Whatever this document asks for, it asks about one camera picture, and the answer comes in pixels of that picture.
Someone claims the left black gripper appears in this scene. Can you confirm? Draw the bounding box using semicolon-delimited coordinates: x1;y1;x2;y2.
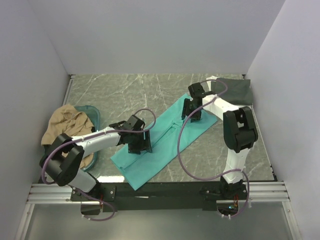
128;129;152;155

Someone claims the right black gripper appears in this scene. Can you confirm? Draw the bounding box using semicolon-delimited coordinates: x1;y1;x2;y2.
181;98;202;124

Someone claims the teal t shirt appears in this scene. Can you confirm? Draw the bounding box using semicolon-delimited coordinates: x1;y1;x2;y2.
109;92;218;191

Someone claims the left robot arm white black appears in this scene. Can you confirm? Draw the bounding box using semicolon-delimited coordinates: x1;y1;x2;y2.
39;115;152;201

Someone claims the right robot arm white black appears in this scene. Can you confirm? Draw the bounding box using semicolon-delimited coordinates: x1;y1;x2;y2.
178;79;258;200

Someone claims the folded white t shirt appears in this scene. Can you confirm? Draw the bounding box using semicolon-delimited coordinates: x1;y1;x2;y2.
206;75;218;94

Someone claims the folded dark grey t shirt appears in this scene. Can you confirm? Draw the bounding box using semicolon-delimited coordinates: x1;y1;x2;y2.
218;78;254;106

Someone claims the teal plastic basket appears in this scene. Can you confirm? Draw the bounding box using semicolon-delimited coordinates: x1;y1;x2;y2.
41;104;101;173

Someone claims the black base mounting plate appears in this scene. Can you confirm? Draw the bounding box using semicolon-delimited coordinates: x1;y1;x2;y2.
70;180;248;211

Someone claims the tan t shirt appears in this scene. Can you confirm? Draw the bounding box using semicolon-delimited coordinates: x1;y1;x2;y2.
40;104;97;167

